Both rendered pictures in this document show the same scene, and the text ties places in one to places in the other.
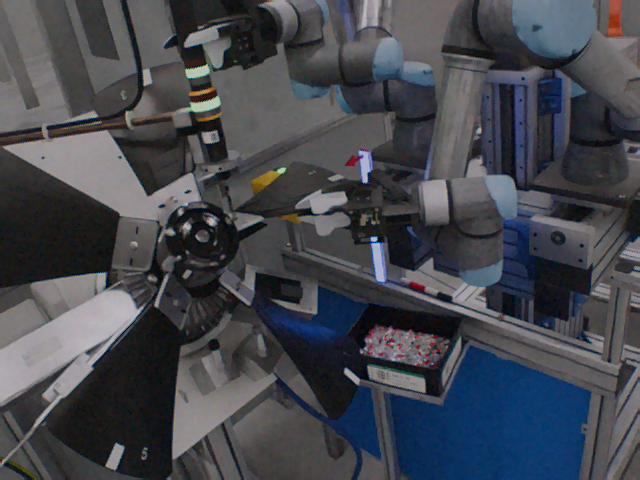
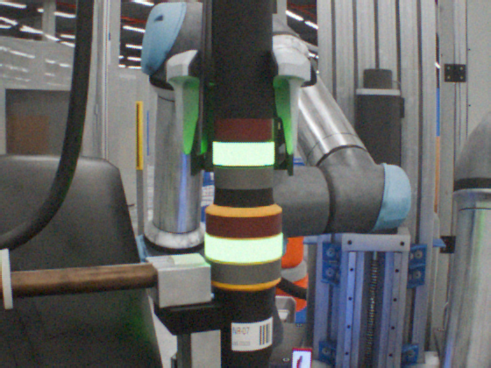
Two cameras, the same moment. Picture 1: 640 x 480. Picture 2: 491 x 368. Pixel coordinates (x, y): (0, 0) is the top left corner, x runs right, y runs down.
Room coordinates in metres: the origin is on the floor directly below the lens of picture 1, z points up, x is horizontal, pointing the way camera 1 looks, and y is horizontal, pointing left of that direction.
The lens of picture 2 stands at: (0.61, 0.33, 1.47)
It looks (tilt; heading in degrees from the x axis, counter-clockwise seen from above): 6 degrees down; 323
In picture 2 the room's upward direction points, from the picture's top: straight up
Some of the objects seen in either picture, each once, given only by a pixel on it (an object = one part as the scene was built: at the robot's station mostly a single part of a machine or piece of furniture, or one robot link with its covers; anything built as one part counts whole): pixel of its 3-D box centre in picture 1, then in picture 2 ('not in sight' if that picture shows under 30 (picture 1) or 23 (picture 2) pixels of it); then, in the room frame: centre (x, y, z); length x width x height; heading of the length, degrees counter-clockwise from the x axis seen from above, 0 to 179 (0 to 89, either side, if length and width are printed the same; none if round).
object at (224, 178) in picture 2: (199, 79); (243, 175); (0.87, 0.13, 1.44); 0.03 x 0.03 x 0.01
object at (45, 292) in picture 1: (64, 302); not in sight; (1.18, 0.66, 0.92); 0.17 x 0.16 x 0.11; 41
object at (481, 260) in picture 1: (474, 248); not in sight; (0.82, -0.27, 1.08); 0.11 x 0.08 x 0.11; 22
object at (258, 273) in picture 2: (207, 110); (243, 265); (0.87, 0.13, 1.39); 0.04 x 0.04 x 0.01
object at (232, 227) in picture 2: (203, 95); (243, 221); (0.87, 0.13, 1.41); 0.04 x 0.04 x 0.01
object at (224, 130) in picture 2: (195, 62); (243, 129); (0.87, 0.13, 1.46); 0.03 x 0.03 x 0.01
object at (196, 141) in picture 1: (207, 137); (228, 336); (0.87, 0.14, 1.34); 0.09 x 0.07 x 0.10; 76
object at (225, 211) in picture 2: (205, 103); (243, 243); (0.87, 0.13, 1.40); 0.04 x 0.04 x 0.05
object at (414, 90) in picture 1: (411, 87); not in sight; (1.48, -0.32, 1.20); 0.13 x 0.12 x 0.14; 69
